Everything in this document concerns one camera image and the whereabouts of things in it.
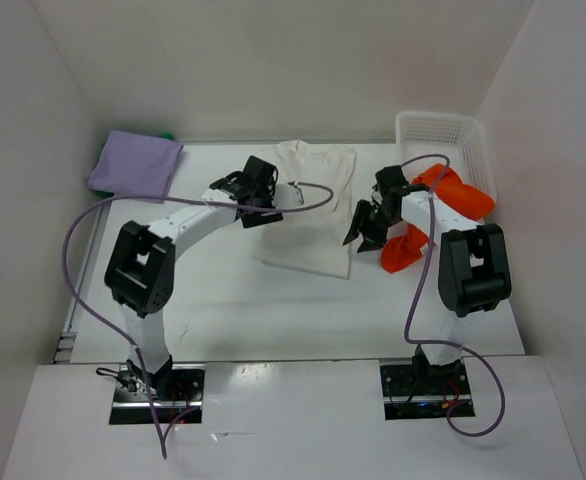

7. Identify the orange t-shirt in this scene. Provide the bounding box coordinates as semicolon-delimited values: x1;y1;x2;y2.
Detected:
380;168;495;274

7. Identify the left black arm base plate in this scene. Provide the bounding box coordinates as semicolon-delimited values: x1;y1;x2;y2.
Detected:
97;363;205;426

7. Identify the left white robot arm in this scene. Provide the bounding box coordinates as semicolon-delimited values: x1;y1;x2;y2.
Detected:
105;156;283;400

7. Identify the white plastic basket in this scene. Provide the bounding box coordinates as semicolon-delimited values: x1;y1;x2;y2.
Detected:
395;111;497;201

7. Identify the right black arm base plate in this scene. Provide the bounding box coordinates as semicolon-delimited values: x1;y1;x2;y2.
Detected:
379;360;475;421

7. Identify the white t-shirt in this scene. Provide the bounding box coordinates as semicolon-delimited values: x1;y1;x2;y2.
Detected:
253;140;356;279

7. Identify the green t-shirt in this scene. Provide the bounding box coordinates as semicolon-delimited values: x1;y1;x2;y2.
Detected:
95;130;175;199

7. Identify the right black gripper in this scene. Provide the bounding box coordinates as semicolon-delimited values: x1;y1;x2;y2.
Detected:
342;198;399;253

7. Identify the purple t-shirt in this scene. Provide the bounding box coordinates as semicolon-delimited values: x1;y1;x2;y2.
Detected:
85;130;184;205

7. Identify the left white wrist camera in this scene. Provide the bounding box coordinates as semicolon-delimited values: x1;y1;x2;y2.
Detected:
273;182;304;211

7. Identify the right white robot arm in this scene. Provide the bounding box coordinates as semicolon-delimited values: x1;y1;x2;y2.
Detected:
344;164;512;393

